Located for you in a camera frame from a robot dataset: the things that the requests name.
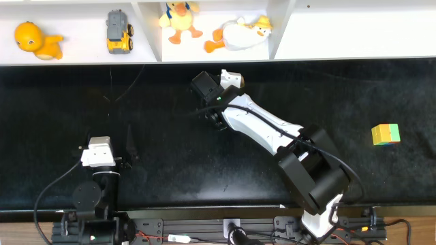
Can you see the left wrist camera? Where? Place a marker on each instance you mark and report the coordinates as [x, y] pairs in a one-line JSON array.
[[98, 151]]

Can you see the mounting rail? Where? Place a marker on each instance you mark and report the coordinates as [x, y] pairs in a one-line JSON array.
[[190, 226]]

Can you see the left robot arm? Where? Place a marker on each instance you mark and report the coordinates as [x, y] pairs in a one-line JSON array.
[[86, 195]]

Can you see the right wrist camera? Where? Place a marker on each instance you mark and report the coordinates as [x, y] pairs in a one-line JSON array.
[[231, 79]]

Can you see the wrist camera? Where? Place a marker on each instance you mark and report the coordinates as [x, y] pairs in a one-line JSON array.
[[98, 151], [231, 79]]

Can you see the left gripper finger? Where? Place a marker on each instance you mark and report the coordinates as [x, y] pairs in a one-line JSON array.
[[131, 146]]

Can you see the white shelf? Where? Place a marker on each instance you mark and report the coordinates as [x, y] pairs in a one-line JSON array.
[[340, 37]]

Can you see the grey and yellow toy truck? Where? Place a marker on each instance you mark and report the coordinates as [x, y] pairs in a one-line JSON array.
[[117, 30]]

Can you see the white plush duck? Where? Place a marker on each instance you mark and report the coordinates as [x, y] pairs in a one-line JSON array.
[[242, 35]]

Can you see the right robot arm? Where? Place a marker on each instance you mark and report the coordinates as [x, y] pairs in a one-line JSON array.
[[259, 126]]

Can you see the yellow rubber duck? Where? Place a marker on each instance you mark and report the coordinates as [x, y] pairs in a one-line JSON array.
[[29, 37]]

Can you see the many-coloured puzzle cube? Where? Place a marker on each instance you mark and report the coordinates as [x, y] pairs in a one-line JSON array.
[[385, 134]]

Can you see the yellow plush duck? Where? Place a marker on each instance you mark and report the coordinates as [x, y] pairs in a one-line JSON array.
[[180, 20]]

